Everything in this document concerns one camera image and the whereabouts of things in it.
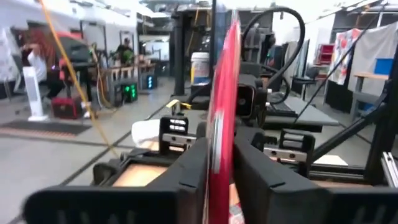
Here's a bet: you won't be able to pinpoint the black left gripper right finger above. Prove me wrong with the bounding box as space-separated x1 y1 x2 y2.
233 136 398 224

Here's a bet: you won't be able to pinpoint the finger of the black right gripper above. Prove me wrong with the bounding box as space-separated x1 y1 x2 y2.
158 114 198 156
262 128 317 177

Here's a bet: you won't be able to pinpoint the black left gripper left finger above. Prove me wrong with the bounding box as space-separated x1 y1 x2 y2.
23 138 210 224

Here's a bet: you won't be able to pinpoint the red Orville popcorn bag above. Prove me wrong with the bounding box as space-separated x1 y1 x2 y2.
202 9 246 224

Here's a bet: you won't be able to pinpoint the white plastic bin bag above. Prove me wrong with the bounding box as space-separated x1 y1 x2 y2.
130 119 162 151

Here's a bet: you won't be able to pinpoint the grey desk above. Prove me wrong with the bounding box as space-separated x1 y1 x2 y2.
262 95 340 133

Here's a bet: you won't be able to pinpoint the black keyboard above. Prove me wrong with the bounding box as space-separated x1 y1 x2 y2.
266 100 295 114

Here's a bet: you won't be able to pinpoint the computer with blue lights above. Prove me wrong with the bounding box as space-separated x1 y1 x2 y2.
140 73 159 91

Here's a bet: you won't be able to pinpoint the computer with green lights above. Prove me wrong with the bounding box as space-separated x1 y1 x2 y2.
112 78 139 106

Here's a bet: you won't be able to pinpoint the black office chair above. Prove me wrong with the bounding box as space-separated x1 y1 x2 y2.
291 67 320 101

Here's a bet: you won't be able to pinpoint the white plastic bucket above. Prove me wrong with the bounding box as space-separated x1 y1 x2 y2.
190 52 211 86

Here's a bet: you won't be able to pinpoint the black support column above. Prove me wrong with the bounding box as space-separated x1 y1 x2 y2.
172 12 188 96

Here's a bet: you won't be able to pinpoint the wooden work table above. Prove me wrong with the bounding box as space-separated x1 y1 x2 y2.
98 62 156 94
352 72 391 121

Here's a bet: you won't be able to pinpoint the person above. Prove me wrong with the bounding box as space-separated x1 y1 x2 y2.
114 37 137 66
21 30 65 100

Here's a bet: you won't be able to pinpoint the red storage bins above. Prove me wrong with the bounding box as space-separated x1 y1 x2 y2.
315 43 336 65

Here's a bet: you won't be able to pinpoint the floral patterned cloth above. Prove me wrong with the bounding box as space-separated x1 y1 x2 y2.
328 27 364 86

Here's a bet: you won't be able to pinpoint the red toolbox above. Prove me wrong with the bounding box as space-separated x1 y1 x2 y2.
50 96 85 121

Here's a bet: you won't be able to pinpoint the black floor mat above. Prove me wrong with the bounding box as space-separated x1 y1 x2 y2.
0 119 93 137

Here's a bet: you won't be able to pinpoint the blue box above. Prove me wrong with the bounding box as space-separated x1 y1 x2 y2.
373 57 395 76

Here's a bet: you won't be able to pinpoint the grey hanging cloth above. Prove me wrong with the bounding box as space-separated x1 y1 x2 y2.
347 21 398 98

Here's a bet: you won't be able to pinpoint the white tower fan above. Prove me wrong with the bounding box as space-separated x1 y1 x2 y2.
22 65 50 122

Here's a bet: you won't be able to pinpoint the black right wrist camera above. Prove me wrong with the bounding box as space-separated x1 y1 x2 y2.
235 73 269 121

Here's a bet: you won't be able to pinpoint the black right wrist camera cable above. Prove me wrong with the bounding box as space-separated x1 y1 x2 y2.
241 6 307 106

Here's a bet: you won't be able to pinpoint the yellow hanging power cable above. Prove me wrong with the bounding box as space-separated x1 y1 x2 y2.
39 0 121 158

